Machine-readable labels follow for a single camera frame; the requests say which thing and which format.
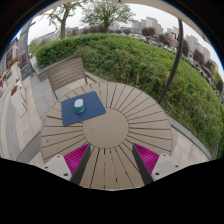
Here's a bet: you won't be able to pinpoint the white and teal computer mouse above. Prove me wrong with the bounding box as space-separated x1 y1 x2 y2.
73 98 85 114

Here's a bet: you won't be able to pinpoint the round leafy tree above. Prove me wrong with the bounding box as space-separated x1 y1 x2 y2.
81 1 136 34

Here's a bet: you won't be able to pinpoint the white planter with flowers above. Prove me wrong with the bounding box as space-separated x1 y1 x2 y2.
9 84 28 117

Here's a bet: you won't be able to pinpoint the beige parasol canopy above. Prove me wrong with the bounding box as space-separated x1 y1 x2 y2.
33 0 216 43

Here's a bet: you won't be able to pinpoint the dark curved parasol pole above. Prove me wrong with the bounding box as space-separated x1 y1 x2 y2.
157 19 184 105

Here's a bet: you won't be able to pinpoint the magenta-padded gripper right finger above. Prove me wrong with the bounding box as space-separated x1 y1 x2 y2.
131 143 184 186

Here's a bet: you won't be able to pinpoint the slatted brown outdoor chair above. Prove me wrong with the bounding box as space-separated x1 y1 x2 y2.
46 56 98 101

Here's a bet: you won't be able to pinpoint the green hedge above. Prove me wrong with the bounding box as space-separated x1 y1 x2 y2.
33 33 224 158

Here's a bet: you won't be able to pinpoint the dark blue mouse pad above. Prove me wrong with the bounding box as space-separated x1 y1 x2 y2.
60 91 107 127

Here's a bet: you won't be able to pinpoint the tall grey sign pillar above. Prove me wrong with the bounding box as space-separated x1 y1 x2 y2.
18 20 36 81

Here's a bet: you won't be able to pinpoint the distant high-rise buildings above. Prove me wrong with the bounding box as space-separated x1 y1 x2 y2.
131 16 212 64

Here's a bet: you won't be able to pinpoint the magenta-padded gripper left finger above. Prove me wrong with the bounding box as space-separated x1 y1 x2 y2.
40 142 92 186

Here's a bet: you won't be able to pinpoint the thin-crowned tree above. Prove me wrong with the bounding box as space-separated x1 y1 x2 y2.
43 1 84 40

